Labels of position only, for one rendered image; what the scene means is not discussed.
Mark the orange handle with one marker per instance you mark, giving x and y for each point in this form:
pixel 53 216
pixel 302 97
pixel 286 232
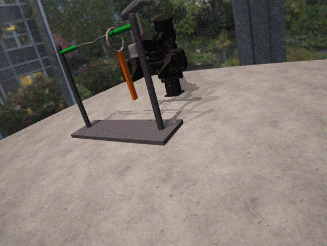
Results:
pixel 123 64

